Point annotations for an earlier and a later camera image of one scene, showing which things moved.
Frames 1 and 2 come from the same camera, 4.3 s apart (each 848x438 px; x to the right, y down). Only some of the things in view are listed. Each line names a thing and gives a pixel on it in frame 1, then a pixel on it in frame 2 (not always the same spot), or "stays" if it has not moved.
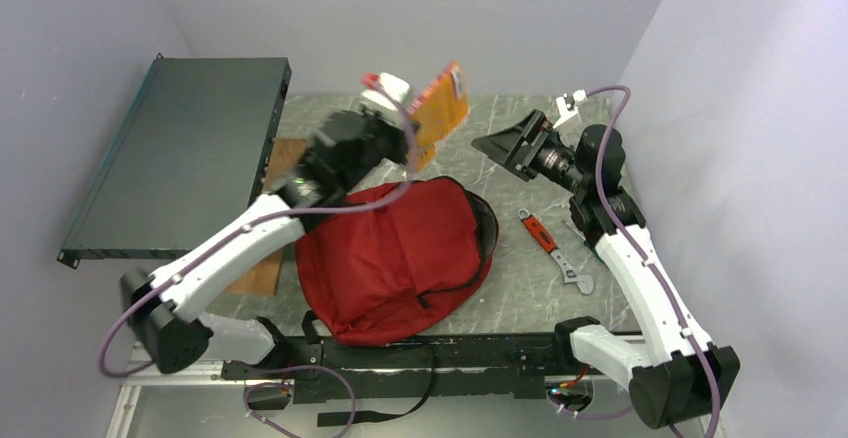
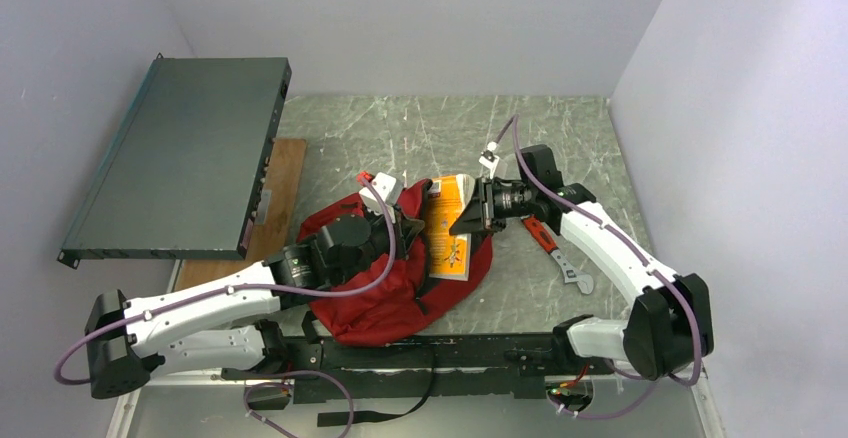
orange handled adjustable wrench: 545,239 stays
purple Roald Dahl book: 438,112 → 449,255
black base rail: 477,365 stays
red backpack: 395,257 stays
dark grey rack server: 190,152 stays
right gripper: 534,128 → 480,215
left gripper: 396,127 → 408,228
